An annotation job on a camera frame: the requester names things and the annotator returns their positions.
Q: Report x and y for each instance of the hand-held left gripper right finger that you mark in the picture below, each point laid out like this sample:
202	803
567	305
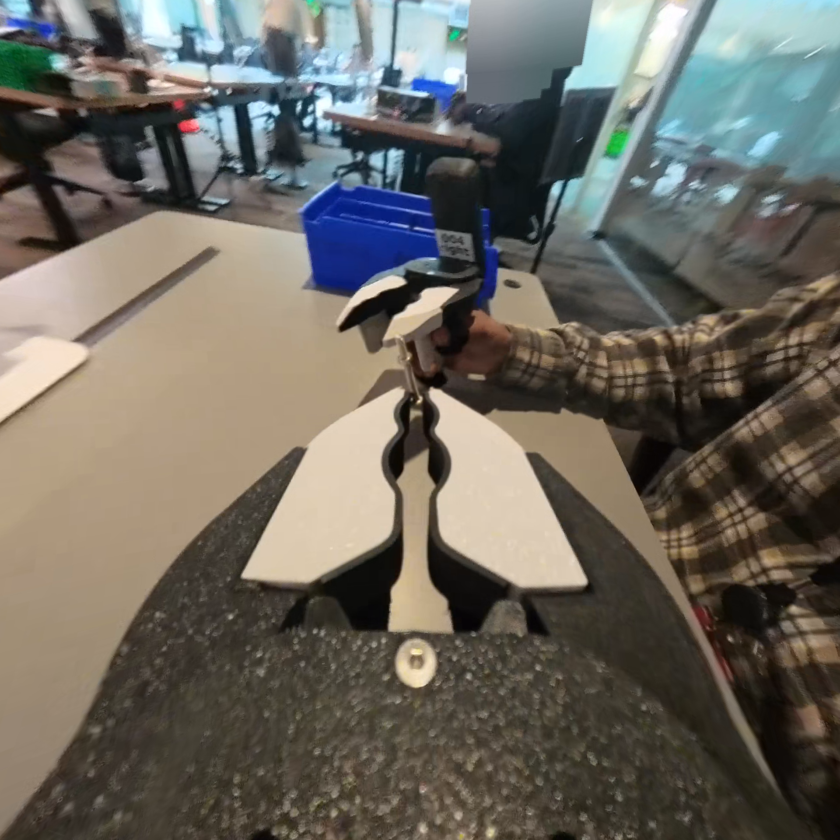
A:
499	518

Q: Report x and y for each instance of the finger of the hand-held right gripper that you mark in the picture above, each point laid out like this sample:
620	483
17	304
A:
367	298
420	318

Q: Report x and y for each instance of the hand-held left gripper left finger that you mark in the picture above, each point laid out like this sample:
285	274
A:
328	512

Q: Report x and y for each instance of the thin metal bolt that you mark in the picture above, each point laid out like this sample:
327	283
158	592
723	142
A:
409	364

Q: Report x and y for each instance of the person's right forearm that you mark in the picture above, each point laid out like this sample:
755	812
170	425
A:
656	367

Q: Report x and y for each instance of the person's right hand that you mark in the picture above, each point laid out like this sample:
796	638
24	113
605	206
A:
485	348

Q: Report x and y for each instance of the blue plastic bin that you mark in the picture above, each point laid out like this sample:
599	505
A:
354	243

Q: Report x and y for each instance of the wooden desk with black legs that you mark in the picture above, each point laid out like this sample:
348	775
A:
118	98
262	79
407	131

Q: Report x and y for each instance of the black cardboard box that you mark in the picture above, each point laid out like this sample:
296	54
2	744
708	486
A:
405	105

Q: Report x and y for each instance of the small blue bin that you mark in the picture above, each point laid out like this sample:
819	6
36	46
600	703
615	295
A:
436	92

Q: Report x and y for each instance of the person's plaid shirt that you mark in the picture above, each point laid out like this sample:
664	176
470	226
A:
774	525

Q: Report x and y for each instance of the black mesh waste bin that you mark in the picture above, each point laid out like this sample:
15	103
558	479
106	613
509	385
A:
124	157

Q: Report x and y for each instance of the white flat pad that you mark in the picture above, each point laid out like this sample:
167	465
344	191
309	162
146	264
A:
33	374

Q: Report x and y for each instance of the black office chair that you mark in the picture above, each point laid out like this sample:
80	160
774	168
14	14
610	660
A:
33	151

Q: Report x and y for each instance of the green plastic bins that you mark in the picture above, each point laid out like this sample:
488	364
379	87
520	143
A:
23	65

